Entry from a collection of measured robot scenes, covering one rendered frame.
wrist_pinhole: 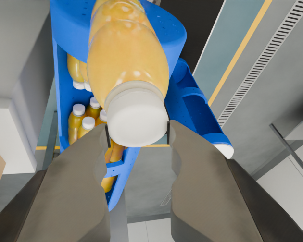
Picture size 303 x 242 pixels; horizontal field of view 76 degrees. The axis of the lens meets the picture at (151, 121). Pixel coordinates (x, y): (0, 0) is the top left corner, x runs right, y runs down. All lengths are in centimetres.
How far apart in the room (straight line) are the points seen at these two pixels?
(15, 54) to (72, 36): 45
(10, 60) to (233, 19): 162
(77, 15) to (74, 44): 5
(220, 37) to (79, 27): 167
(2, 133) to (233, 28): 178
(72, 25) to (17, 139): 41
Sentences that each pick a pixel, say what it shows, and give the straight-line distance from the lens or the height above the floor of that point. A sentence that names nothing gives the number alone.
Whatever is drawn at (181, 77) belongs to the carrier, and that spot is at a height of 16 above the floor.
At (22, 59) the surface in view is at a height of 91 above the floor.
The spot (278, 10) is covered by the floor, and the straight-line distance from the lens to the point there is 214.
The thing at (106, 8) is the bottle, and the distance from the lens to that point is 22.
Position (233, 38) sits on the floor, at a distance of 201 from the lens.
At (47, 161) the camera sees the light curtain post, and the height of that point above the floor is 59.
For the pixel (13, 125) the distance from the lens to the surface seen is 63.
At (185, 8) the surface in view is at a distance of 155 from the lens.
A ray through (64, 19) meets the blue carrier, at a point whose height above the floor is 118.
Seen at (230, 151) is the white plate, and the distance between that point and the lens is 119.
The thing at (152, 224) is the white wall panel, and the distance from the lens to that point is 564.
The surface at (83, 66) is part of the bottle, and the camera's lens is 49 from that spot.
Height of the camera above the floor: 154
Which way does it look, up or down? 41 degrees down
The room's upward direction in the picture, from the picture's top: 166 degrees clockwise
